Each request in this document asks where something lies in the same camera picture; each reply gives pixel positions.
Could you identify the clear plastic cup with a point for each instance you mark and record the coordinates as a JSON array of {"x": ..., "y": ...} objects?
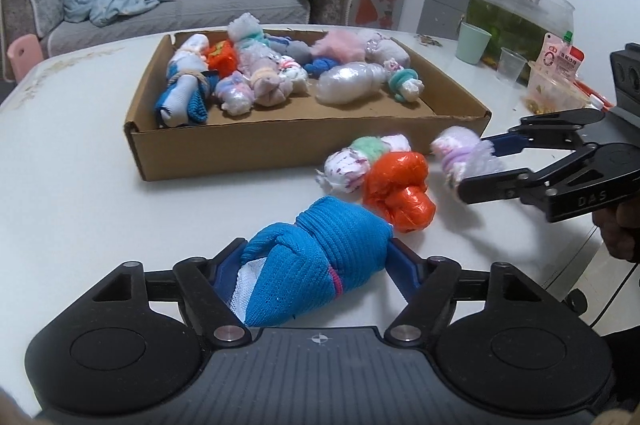
[{"x": 510, "y": 65}]

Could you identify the clear plastic bundle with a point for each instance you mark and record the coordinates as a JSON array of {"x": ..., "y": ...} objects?
[{"x": 349, "y": 83}]

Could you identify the lilac bubble wrap bundle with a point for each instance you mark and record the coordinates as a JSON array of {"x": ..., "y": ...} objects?
[{"x": 462, "y": 154}]

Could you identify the mint green cup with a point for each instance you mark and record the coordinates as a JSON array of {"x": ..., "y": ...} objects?
[{"x": 471, "y": 44}]

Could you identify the blue knit sock bundle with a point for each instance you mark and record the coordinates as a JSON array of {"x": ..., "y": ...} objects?
[{"x": 290, "y": 269}]

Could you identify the pastel bubble wrap bundle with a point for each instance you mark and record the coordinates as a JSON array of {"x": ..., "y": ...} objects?
[{"x": 235, "y": 95}]

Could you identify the white bubble wrap teal bundle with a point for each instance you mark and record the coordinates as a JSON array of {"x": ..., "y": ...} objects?
[{"x": 246, "y": 35}]

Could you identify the white floral pink band bundle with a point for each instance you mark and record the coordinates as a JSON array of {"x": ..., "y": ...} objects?
[{"x": 290, "y": 70}]

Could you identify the person right hand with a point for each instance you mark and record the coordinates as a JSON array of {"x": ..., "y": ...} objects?
[{"x": 619, "y": 229}]

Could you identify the glass fish tank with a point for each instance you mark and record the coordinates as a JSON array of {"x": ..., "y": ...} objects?
[{"x": 519, "y": 25}]

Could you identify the pink fluffy blue knit bundle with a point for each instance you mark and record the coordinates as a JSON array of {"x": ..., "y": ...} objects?
[{"x": 337, "y": 47}]

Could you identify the pink plastic chair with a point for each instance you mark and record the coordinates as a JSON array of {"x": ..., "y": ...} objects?
[{"x": 24, "y": 54}]

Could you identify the brown cardboard box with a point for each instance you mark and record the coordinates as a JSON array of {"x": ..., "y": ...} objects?
[{"x": 300, "y": 133}]

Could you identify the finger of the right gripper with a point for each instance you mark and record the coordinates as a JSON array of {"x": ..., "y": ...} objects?
[
  {"x": 492, "y": 187},
  {"x": 516, "y": 140}
]

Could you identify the pink white package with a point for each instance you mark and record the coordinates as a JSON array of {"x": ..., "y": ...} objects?
[{"x": 559, "y": 56}]

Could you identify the white teal small bundle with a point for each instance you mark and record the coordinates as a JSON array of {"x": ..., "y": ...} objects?
[{"x": 403, "y": 83}]

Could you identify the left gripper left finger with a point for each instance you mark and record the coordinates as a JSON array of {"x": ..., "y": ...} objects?
[{"x": 202, "y": 288}]

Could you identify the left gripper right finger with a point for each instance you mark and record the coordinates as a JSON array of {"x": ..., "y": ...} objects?
[{"x": 432, "y": 288}]

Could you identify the grey blue sock bundle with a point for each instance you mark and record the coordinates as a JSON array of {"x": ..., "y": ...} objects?
[{"x": 284, "y": 45}]

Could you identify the mauve sock cream band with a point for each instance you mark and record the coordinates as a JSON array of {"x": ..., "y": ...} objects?
[{"x": 269, "y": 88}]

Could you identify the orange plastic bundle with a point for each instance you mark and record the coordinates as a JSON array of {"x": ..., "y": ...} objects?
[{"x": 395, "y": 188}]

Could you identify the orange bundle in box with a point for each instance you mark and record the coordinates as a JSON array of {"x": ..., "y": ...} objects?
[{"x": 221, "y": 58}]

